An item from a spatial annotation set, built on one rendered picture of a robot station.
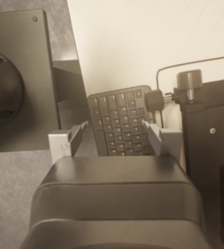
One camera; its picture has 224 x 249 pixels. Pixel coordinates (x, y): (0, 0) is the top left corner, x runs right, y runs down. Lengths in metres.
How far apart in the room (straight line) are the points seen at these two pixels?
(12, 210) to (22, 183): 0.26
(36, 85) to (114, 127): 0.18
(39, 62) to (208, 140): 0.33
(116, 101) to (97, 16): 0.17
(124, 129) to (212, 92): 0.18
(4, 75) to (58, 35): 0.89
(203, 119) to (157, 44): 0.18
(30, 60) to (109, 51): 0.15
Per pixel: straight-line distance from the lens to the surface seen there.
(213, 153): 0.36
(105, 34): 0.40
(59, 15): 1.24
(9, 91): 0.35
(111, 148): 0.40
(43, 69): 0.36
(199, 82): 0.30
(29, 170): 1.41
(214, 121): 0.34
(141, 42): 0.40
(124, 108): 0.37
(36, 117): 0.37
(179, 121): 0.37
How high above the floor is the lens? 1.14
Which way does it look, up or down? 77 degrees down
